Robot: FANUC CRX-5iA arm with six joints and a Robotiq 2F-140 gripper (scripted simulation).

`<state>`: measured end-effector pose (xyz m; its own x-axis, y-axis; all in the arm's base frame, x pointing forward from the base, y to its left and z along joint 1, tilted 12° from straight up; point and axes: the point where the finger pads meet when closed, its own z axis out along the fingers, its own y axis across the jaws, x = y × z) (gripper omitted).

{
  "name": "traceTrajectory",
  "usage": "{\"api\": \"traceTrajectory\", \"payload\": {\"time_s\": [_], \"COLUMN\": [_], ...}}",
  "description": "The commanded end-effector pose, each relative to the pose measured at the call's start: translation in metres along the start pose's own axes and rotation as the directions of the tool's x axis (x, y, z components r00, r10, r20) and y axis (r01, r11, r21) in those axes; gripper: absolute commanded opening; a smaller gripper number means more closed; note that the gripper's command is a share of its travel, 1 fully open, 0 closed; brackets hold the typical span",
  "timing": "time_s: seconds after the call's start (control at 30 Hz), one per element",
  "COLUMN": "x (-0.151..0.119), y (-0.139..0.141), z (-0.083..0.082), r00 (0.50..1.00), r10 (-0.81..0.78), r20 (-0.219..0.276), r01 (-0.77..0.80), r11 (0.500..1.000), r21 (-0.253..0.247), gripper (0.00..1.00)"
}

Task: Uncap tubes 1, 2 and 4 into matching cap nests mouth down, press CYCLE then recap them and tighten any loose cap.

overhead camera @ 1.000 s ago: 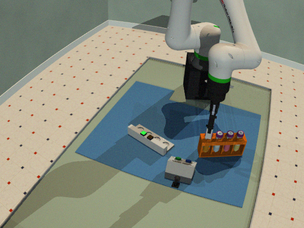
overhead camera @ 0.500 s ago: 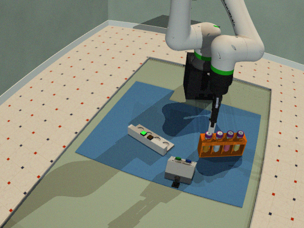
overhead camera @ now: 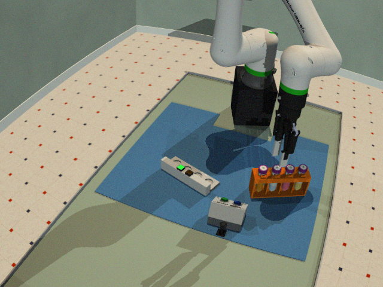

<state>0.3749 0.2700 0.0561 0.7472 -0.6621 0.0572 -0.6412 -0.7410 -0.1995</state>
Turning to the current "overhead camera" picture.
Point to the purple screw cap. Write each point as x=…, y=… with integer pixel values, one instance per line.
x=276, y=169
x=290, y=168
x=302, y=168
x=263, y=169

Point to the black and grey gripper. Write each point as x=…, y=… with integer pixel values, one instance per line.
x=285, y=121

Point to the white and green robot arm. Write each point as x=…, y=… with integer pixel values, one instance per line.
x=256, y=48

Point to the blue flat mat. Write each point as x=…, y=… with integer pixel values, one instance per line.
x=280, y=225

